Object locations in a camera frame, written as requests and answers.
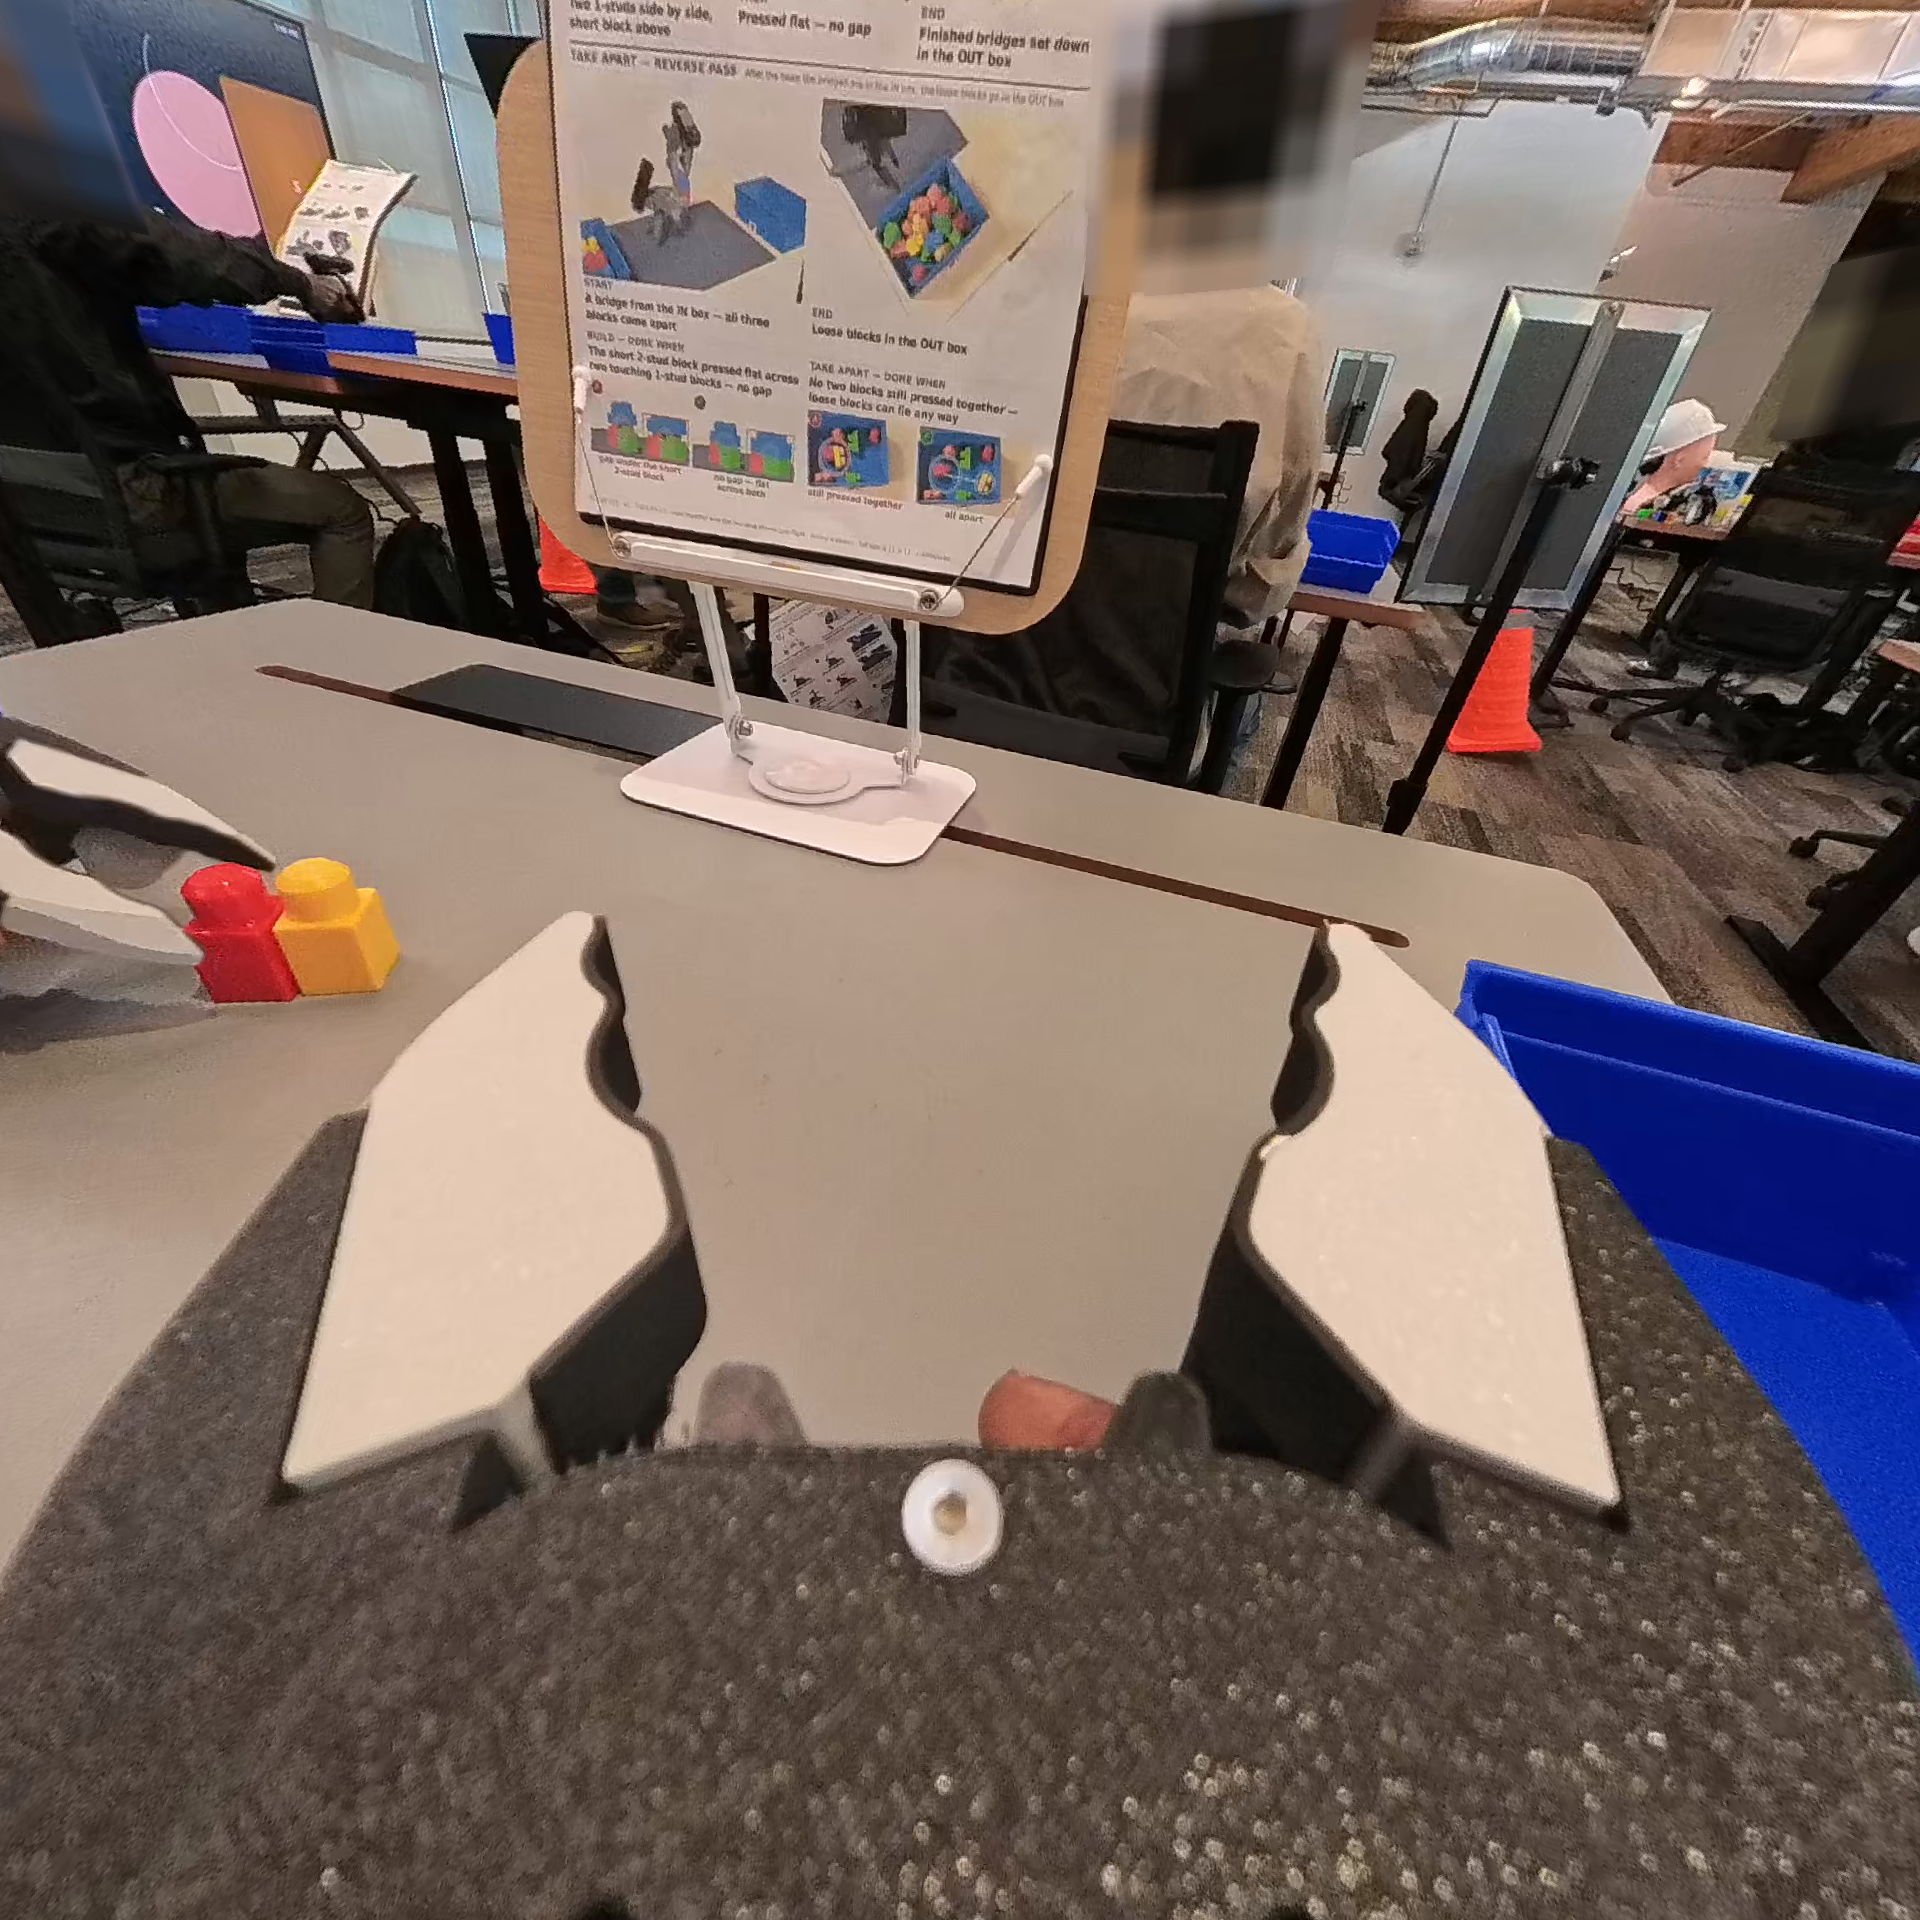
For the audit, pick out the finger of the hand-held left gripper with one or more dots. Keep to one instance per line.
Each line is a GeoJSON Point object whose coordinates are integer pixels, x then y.
{"type": "Point", "coordinates": [164, 817]}
{"type": "Point", "coordinates": [90, 923]}

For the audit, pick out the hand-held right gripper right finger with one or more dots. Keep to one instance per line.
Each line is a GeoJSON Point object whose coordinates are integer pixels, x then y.
{"type": "Point", "coordinates": [1426, 1246]}

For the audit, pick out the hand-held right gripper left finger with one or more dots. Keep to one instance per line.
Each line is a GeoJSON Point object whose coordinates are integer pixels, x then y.
{"type": "Point", "coordinates": [480, 1217]}

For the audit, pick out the red one-stud mega block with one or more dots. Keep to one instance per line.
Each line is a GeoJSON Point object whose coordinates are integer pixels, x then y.
{"type": "Point", "coordinates": [239, 947]}

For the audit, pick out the yellow one-stud mega block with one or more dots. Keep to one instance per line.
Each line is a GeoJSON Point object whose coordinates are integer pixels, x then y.
{"type": "Point", "coordinates": [341, 937]}

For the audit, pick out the person's right hand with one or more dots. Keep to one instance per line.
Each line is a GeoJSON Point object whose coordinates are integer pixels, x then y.
{"type": "Point", "coordinates": [1044, 1414]}

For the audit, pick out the black office chair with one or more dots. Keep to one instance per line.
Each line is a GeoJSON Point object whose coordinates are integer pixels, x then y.
{"type": "Point", "coordinates": [1155, 601]}
{"type": "Point", "coordinates": [75, 525]}
{"type": "Point", "coordinates": [1785, 571]}

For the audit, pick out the black backpack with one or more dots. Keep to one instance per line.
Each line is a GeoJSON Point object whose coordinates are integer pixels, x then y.
{"type": "Point", "coordinates": [420, 578]}

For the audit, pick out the empty blue plastic bin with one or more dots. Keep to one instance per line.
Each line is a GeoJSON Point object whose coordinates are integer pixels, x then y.
{"type": "Point", "coordinates": [1771, 1170]}

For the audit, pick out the orange traffic cone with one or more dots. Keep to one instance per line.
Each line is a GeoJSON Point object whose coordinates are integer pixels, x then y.
{"type": "Point", "coordinates": [1496, 698]}
{"type": "Point", "coordinates": [564, 558]}

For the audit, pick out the row of blue bins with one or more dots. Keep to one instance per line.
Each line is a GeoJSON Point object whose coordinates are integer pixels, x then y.
{"type": "Point", "coordinates": [284, 338]}

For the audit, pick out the wooden desk black legs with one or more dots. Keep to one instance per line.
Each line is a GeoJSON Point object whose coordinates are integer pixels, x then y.
{"type": "Point", "coordinates": [420, 378]}
{"type": "Point", "coordinates": [1358, 605]}

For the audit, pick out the small instruction sheet stand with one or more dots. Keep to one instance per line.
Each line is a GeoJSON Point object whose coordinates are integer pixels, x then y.
{"type": "Point", "coordinates": [346, 226]}

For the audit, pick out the instruction sheet on white stand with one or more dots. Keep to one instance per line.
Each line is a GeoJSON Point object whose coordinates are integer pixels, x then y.
{"type": "Point", "coordinates": [527, 299]}

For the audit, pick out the printed paper sheet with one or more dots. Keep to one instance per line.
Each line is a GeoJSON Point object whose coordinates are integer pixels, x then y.
{"type": "Point", "coordinates": [840, 654]}

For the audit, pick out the small blue bin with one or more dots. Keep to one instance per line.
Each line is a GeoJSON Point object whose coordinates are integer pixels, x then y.
{"type": "Point", "coordinates": [1350, 548]}

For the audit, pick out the black tripod stand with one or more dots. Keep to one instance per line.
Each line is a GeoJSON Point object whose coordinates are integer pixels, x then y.
{"type": "Point", "coordinates": [1566, 473]}

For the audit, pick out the grey partition panel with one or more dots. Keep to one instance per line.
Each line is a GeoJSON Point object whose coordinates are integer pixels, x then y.
{"type": "Point", "coordinates": [1501, 450]}

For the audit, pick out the printed instruction sheet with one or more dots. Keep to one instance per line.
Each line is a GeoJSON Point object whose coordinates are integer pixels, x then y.
{"type": "Point", "coordinates": [780, 299]}

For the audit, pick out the white hard hat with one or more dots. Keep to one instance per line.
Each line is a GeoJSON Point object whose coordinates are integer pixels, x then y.
{"type": "Point", "coordinates": [1683, 425]}

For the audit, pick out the black desk frame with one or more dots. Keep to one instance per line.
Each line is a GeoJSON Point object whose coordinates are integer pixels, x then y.
{"type": "Point", "coordinates": [1846, 914]}

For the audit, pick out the pink and orange wall poster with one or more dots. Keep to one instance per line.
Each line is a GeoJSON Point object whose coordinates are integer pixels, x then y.
{"type": "Point", "coordinates": [187, 127]}

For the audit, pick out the silver ceiling duct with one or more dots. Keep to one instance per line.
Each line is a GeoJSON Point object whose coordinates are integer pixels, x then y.
{"type": "Point", "coordinates": [1501, 60]}

